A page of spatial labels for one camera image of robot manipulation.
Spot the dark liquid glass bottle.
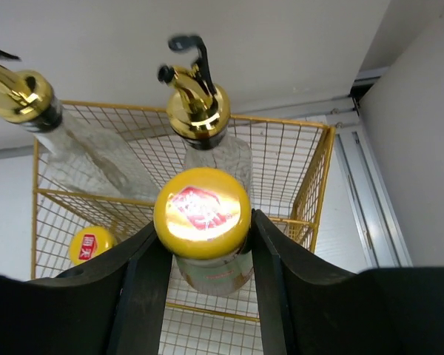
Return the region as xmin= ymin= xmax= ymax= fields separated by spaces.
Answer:
xmin=158 ymin=34 xmax=252 ymax=193

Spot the yellow wire rack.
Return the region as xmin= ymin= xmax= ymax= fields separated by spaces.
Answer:
xmin=31 ymin=101 xmax=334 ymax=354

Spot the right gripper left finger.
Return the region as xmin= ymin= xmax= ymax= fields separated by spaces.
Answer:
xmin=0 ymin=224 xmax=172 ymax=354

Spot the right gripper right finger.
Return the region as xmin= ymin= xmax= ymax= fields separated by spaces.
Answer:
xmin=250 ymin=210 xmax=444 ymax=354

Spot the clear glass oil bottle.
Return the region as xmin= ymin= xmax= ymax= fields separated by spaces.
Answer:
xmin=0 ymin=50 xmax=159 ymax=202

